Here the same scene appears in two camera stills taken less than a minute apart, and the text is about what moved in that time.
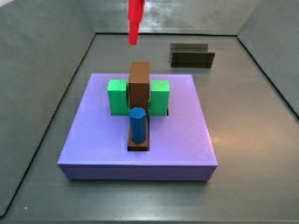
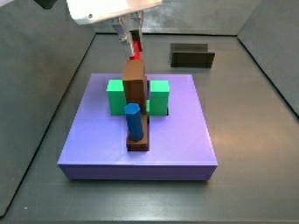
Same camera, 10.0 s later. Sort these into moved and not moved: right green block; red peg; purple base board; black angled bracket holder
Moved: red peg
Not moved: black angled bracket holder; right green block; purple base board
